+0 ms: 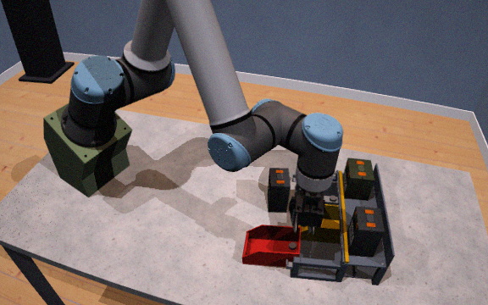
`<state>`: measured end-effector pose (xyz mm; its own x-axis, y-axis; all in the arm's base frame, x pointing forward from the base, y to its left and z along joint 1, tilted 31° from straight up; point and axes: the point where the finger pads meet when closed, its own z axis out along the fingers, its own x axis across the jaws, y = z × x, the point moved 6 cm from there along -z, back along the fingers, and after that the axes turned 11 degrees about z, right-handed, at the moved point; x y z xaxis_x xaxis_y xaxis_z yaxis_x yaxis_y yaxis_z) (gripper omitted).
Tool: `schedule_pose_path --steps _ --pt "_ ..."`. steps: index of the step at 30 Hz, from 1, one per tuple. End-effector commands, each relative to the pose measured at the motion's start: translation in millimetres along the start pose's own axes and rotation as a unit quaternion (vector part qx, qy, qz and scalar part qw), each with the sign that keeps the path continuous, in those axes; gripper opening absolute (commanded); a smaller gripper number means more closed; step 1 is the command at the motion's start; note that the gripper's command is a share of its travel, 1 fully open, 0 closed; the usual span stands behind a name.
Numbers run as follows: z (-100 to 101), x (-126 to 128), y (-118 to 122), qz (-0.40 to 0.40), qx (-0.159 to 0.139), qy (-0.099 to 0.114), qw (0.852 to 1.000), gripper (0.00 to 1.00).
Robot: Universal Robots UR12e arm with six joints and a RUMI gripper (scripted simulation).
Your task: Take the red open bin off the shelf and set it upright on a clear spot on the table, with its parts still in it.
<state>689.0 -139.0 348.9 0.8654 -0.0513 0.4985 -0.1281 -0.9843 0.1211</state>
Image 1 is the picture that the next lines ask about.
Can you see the orange flat bar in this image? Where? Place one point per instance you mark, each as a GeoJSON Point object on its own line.
{"type": "Point", "coordinates": [344, 223]}

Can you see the dark grey shelf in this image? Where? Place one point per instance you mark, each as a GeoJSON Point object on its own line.
{"type": "Point", "coordinates": [313, 253]}

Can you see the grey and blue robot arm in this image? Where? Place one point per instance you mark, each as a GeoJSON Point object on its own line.
{"type": "Point", "coordinates": [99, 86]}

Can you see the red bin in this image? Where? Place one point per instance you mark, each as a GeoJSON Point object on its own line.
{"type": "Point", "coordinates": [268, 245]}

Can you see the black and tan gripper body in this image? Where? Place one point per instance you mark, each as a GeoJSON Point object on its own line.
{"type": "Point", "coordinates": [308, 216]}

